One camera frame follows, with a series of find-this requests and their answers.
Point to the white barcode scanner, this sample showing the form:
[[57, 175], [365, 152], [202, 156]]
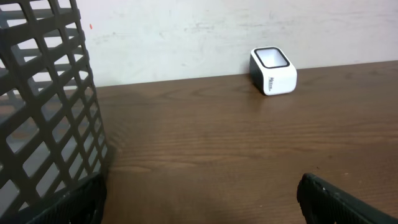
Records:
[[271, 71]]

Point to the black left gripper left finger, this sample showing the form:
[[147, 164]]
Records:
[[82, 203]]

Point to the grey plastic shopping basket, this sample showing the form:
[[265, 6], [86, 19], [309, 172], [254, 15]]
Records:
[[52, 132]]

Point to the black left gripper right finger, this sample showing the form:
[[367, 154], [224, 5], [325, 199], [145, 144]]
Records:
[[324, 203]]

